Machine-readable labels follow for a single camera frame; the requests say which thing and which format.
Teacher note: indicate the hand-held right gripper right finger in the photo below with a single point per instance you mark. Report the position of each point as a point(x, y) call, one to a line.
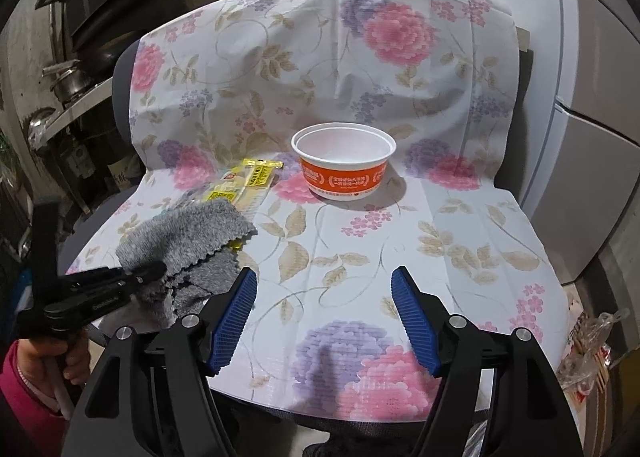
point(415, 322)

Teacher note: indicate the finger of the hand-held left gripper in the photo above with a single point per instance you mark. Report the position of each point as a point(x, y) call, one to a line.
point(95, 309)
point(115, 277)

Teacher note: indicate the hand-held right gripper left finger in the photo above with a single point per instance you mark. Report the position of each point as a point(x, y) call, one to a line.
point(235, 317)

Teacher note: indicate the grey fluffy cloth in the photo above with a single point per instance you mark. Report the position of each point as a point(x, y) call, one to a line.
point(175, 237)

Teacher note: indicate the orange and white paper bowl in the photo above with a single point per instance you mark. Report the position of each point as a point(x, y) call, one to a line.
point(345, 177)

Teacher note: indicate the person's left forearm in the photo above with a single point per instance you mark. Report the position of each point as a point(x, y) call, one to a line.
point(25, 412)

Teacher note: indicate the person's left hand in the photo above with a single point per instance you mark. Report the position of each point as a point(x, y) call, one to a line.
point(75, 362)

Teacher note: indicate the floral printed cloth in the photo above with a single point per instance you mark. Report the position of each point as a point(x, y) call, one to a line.
point(350, 262)

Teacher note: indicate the clear packet with yellow label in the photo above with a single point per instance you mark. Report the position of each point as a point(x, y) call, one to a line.
point(225, 192)

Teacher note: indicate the steel basin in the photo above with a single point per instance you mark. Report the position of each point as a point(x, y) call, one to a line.
point(42, 124)

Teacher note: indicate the yellow snack wrapper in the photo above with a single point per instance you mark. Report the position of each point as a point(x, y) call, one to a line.
point(261, 172)

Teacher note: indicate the steel pot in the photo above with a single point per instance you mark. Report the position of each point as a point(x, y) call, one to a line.
point(70, 82)

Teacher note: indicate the clear plastic bag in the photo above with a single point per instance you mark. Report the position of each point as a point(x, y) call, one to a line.
point(595, 357)

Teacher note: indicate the black wok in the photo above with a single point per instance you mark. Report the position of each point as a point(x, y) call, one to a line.
point(102, 61)

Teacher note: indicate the silver refrigerator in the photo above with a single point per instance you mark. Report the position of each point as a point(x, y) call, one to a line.
point(590, 87)

